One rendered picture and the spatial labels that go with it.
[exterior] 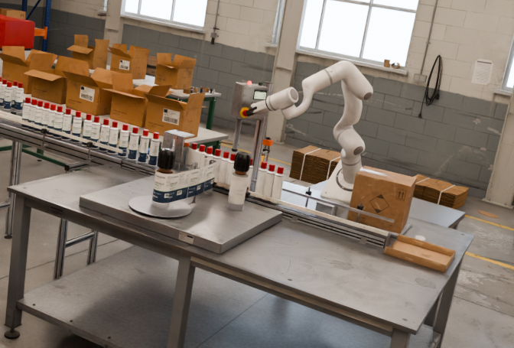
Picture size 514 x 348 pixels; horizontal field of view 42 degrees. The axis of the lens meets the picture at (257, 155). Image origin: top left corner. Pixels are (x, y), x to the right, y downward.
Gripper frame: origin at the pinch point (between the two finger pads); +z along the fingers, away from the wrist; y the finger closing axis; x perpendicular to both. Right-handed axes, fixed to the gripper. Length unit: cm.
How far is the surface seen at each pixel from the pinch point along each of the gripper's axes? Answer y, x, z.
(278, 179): -4.8, 38.9, -4.0
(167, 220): 68, 49, 8
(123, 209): 78, 39, 25
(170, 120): -80, -39, 145
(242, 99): 1.6, -8.1, 1.8
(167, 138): 24.3, 1.4, 42.6
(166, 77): -254, -141, 316
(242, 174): 24.4, 33.9, -5.4
